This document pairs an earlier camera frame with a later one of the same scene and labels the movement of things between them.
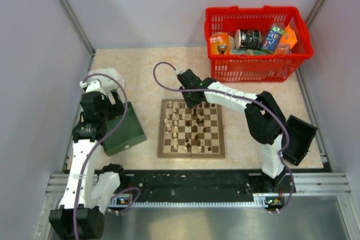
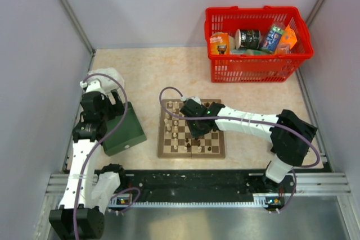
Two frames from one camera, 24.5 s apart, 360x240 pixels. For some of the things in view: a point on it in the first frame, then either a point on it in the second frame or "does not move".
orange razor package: x=219 y=43 does not move
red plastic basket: x=255 y=45 does not move
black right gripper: x=190 y=104 → x=194 y=133
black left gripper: x=116 y=109 does not move
